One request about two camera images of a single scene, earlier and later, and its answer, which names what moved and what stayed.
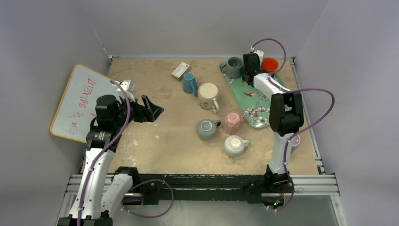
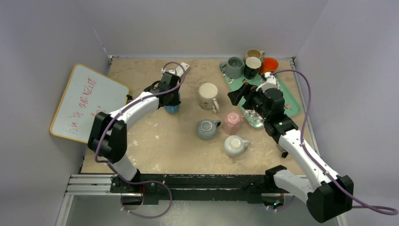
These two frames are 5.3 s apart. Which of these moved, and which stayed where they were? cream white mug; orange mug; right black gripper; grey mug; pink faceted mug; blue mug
Moved: blue mug; right black gripper
Stayed: grey mug; pink faceted mug; orange mug; cream white mug
